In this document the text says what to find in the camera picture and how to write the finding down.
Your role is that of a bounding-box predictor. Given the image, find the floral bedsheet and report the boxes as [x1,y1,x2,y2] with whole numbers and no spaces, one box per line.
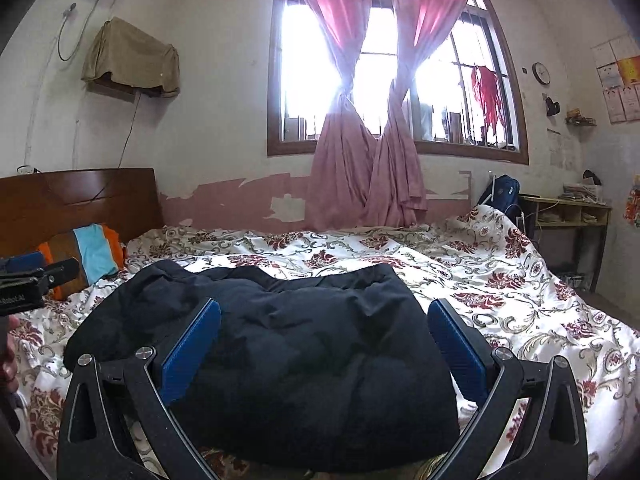
[9,204,640,480]

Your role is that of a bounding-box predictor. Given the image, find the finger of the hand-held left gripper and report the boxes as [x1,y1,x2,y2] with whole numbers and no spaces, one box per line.
[36,257,81,292]

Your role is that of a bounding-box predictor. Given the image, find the red hanging garment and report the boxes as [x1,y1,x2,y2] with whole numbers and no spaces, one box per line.
[469,64,507,136]

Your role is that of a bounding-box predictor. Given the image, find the person's left hand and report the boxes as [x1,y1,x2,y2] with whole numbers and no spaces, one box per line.
[0,315,22,397]

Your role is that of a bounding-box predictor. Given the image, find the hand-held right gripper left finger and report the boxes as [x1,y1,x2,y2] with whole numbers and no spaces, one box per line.
[56,297,223,480]

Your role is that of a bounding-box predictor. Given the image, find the colourful wall picture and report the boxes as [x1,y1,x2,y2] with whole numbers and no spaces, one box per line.
[622,174,640,224]

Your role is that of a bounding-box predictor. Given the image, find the striped pillow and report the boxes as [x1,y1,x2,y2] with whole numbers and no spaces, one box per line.
[37,223,126,302]

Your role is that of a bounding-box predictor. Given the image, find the grey looped cable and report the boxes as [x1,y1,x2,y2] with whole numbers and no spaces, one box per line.
[56,2,81,62]

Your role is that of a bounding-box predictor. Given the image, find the pink curtain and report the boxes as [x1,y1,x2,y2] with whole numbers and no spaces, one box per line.
[286,0,382,232]
[365,0,479,229]

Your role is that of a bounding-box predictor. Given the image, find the wooden desk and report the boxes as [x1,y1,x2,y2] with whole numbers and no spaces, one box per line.
[517,194,614,294]

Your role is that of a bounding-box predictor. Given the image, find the thin dark cable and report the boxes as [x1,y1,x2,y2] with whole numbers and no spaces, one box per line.
[115,91,141,170]

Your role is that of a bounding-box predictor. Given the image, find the wooden framed window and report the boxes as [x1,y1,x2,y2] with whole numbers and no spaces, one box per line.
[266,0,530,166]

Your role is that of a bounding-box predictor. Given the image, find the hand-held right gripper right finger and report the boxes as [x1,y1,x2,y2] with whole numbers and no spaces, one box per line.
[427,298,588,480]

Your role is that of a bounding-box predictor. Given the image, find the wall posters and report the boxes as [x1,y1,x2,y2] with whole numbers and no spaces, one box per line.
[590,34,640,125]

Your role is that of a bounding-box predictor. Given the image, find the stack of books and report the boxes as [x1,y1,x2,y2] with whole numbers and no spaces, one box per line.
[562,183,604,204]

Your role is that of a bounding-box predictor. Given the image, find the dark navy jacket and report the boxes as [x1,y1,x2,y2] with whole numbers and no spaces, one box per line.
[64,261,461,474]

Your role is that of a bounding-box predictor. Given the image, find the blue backpack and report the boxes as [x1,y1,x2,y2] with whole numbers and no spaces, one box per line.
[477,174,522,212]

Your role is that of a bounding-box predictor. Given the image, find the small wall shelf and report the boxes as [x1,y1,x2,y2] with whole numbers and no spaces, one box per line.
[564,109,599,128]

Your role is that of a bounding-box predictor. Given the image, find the tan cloth covered box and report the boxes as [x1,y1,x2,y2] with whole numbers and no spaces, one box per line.
[81,16,181,99]

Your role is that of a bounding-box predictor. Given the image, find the wooden headboard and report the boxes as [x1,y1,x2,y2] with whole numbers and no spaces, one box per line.
[0,167,166,262]

